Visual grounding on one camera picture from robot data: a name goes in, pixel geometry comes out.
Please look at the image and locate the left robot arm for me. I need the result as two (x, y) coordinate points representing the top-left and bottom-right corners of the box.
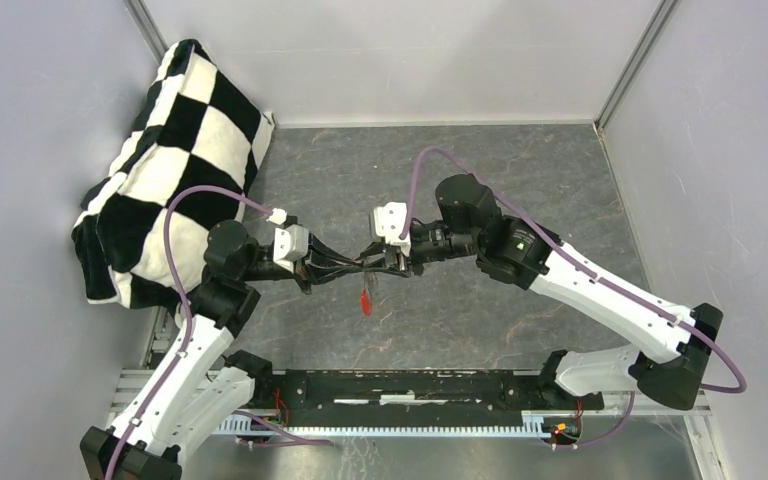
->
(80, 220), (365, 479)

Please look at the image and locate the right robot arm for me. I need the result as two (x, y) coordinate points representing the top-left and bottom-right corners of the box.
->
(363, 174), (723, 411)

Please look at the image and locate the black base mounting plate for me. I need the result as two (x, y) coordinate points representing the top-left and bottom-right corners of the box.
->
(246, 370), (605, 428)

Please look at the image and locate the black white checkered blanket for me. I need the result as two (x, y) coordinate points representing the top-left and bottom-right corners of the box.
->
(71, 39), (275, 309)

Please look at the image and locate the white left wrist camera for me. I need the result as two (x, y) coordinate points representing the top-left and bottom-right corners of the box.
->
(267, 208), (310, 273)

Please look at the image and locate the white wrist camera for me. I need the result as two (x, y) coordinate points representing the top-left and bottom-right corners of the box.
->
(267, 208), (310, 273)
(370, 202), (411, 256)

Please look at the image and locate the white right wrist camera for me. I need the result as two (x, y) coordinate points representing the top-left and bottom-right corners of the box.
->
(370, 202), (411, 256)

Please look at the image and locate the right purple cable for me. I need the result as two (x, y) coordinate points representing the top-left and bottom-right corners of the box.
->
(400, 146), (748, 450)

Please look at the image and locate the purple cable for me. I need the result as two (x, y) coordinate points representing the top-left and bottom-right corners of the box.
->
(400, 146), (748, 450)
(102, 185), (332, 480)

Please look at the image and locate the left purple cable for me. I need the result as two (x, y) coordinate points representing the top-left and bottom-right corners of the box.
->
(102, 185), (332, 480)

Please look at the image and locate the white toothed cable duct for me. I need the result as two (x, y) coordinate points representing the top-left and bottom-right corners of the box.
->
(212, 414), (550, 440)

